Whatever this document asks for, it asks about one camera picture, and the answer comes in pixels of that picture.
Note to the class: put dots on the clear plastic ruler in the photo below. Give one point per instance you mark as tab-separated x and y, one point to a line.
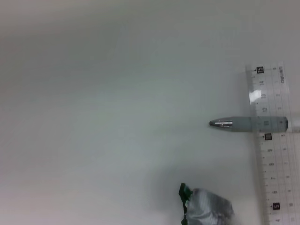
274	164

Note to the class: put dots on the silver white pen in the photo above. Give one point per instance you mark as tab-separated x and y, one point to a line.
243	124

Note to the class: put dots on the green plastic wrapper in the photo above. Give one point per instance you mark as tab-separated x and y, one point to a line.
208	208

